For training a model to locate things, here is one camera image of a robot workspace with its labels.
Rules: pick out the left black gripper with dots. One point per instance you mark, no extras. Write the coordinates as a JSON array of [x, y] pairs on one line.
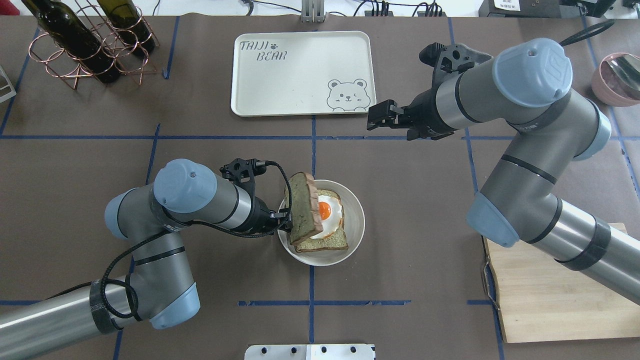
[[260, 216]]

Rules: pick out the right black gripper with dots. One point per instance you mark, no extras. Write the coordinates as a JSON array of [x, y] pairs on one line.
[[424, 116]]

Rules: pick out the bread slice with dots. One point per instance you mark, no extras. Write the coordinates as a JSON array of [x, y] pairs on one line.
[[305, 208], [330, 244]]

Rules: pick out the white round plate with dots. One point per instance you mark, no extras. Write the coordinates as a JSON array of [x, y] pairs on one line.
[[354, 227]]

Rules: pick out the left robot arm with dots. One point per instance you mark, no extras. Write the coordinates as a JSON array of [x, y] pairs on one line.
[[152, 280]]

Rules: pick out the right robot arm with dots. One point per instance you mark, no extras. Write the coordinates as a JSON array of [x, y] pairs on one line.
[[530, 87]]

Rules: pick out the cream bear serving tray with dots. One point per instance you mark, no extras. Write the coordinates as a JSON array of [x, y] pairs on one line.
[[302, 73]]

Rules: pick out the fried egg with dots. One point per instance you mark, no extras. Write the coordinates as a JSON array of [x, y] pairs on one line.
[[331, 215]]

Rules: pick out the pink bowl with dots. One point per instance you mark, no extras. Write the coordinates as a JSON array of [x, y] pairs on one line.
[[608, 87]]

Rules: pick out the wooden cutting board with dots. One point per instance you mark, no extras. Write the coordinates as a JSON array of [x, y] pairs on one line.
[[539, 300]]

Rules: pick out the metal spoon in bowl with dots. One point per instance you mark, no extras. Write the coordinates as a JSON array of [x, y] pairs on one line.
[[626, 70]]

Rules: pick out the dark wine bottle right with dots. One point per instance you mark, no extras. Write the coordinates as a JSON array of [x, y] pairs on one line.
[[133, 31]]

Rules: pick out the dark wine bottle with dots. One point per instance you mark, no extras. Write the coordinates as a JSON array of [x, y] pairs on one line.
[[133, 31], [69, 32]]

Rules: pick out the dark wine bottle left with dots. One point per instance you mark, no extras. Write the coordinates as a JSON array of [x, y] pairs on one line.
[[69, 32]]

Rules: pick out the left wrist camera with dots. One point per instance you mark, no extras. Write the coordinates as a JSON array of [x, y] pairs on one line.
[[242, 173]]

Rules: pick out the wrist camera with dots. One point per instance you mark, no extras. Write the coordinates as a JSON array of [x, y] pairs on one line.
[[242, 173], [452, 59]]

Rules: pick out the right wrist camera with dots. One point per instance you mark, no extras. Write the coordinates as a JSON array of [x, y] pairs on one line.
[[452, 59]]

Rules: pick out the aluminium frame post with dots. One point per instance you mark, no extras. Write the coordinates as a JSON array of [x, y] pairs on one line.
[[313, 11]]

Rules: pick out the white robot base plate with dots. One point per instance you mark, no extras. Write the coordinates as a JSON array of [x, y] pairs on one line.
[[343, 351]]

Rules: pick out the copper wire bottle rack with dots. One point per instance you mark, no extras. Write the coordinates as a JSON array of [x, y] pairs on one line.
[[63, 66]]

